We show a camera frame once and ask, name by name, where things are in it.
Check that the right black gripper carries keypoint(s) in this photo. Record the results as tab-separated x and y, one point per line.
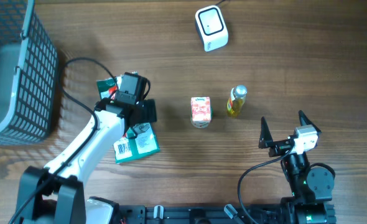
266	141

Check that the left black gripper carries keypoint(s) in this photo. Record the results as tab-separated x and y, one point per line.
145	110

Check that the green 3M package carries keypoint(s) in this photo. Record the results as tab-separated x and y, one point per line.
140	141

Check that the yellow oil bottle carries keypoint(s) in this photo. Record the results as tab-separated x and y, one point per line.
236	100

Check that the orange tissue box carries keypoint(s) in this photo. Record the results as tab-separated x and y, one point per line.
201	109

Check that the green lidded jar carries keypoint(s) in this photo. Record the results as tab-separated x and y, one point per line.
202	124

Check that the grey plastic mesh basket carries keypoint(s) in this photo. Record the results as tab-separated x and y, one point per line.
28	74

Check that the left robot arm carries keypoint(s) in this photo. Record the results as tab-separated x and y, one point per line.
55	193

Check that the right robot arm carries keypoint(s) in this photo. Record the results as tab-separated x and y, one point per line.
311	184

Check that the white barcode scanner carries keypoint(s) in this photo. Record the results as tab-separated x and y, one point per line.
211	28

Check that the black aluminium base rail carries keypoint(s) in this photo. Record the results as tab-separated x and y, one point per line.
262	213

